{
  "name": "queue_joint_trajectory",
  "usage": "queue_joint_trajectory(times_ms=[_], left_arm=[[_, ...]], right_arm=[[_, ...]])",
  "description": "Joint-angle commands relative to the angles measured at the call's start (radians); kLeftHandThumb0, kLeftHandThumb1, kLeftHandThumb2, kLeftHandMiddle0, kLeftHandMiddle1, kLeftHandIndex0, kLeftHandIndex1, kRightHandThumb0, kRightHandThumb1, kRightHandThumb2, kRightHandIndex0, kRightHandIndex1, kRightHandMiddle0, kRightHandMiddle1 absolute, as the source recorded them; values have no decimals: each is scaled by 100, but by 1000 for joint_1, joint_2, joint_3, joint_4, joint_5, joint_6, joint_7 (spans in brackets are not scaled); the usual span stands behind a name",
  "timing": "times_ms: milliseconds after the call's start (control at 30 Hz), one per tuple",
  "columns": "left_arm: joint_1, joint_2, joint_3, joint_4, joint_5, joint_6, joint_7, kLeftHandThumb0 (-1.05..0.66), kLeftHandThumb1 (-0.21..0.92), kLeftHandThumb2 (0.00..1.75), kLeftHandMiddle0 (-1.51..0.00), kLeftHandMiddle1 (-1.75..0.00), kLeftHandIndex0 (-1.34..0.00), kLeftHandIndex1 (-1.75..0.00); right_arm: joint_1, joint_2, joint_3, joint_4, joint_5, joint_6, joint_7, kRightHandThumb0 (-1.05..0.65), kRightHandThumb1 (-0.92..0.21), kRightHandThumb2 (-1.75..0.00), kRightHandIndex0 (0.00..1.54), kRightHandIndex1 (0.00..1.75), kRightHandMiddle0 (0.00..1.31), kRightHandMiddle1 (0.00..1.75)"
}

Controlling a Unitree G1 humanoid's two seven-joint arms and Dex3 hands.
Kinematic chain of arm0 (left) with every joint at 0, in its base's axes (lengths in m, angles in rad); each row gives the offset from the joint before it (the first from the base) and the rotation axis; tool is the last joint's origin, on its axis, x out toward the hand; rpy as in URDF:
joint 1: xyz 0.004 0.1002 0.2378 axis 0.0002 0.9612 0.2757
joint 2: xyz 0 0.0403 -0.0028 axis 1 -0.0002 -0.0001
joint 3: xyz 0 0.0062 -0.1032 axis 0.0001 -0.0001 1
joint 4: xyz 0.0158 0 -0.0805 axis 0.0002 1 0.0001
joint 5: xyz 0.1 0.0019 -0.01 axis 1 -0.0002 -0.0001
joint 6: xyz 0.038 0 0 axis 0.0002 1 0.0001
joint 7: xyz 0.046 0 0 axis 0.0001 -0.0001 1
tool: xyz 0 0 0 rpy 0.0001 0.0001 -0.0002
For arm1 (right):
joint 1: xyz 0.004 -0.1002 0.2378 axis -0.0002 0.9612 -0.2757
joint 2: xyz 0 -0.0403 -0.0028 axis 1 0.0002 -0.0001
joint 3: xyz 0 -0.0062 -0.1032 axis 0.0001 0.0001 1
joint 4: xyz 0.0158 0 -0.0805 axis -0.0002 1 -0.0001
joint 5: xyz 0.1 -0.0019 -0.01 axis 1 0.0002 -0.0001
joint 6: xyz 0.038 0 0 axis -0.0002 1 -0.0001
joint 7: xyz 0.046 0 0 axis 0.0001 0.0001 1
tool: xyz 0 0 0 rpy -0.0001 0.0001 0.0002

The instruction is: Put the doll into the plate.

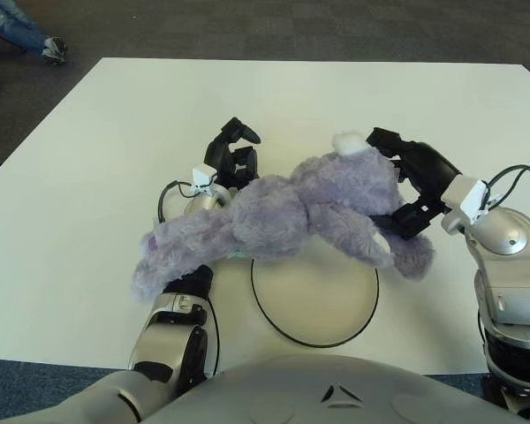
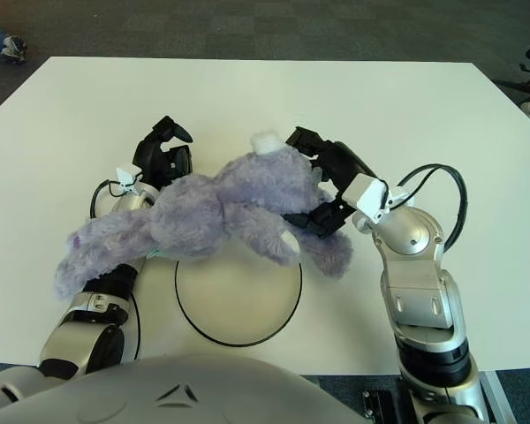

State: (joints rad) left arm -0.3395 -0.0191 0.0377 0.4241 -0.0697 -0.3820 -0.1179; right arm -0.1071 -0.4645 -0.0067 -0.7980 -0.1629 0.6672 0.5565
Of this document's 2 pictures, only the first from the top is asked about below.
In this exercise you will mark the purple plush bunny doll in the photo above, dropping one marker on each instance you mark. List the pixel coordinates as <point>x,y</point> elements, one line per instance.
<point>291,212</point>

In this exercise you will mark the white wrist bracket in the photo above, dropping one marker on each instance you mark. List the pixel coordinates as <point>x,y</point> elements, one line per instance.
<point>203,176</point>
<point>466,196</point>

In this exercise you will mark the white plate with black rim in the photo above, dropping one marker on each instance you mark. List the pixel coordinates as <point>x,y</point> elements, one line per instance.
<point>313,305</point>

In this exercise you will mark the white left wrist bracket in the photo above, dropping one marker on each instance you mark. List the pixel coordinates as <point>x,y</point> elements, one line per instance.
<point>203,176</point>

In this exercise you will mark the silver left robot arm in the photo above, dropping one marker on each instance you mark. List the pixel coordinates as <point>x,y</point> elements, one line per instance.
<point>172,335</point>

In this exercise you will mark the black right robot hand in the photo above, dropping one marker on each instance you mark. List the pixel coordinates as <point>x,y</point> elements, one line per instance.
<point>428,172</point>

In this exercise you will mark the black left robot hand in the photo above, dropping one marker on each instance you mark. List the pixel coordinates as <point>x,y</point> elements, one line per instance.
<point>221,156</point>

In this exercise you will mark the grey robot torso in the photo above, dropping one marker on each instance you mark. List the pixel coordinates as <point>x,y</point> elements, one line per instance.
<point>291,388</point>

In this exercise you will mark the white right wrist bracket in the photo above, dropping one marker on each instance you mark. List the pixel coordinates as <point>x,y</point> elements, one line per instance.
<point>466,196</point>

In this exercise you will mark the grey sneaker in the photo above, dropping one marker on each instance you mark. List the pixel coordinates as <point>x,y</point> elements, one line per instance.
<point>54,48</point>

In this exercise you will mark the person's leg in jeans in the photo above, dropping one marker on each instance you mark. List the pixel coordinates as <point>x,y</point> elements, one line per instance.
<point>13,20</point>

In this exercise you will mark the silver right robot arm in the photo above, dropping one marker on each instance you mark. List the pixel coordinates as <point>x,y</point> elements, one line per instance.
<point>508,265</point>

